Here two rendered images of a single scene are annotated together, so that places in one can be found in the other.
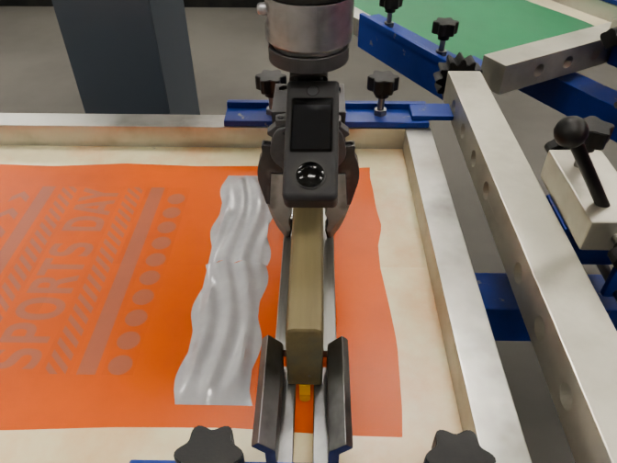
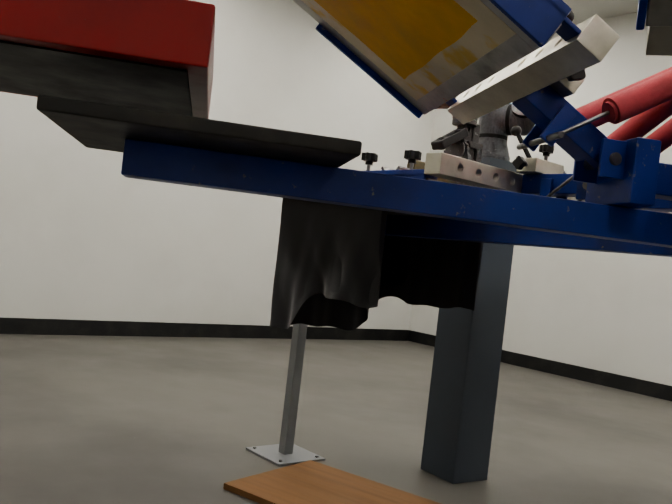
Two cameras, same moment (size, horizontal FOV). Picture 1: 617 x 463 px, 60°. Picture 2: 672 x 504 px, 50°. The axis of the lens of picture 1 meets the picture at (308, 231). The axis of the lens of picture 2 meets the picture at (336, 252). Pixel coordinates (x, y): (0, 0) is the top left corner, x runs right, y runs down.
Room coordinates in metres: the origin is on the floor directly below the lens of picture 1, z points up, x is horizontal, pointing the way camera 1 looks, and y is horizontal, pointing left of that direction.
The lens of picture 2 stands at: (-1.15, -1.34, 0.78)
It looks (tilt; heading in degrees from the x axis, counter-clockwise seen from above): 0 degrees down; 49
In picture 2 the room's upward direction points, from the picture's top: 7 degrees clockwise
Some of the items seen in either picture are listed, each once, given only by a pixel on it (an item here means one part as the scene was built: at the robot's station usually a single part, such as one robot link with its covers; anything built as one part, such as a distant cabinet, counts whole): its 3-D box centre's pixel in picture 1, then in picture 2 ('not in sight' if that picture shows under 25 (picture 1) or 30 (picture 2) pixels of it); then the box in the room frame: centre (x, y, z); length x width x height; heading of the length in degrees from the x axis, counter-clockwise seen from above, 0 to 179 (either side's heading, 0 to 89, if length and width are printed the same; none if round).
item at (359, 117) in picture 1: (325, 128); not in sight; (0.72, -0.03, 0.97); 0.30 x 0.05 x 0.07; 89
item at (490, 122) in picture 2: not in sight; (496, 118); (1.06, 0.35, 1.37); 0.13 x 0.12 x 0.14; 110
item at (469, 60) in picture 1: (459, 82); not in sight; (0.79, -0.24, 1.02); 0.07 x 0.06 x 0.07; 89
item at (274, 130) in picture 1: (308, 102); (464, 142); (0.47, 0.00, 1.15); 0.09 x 0.08 x 0.12; 179
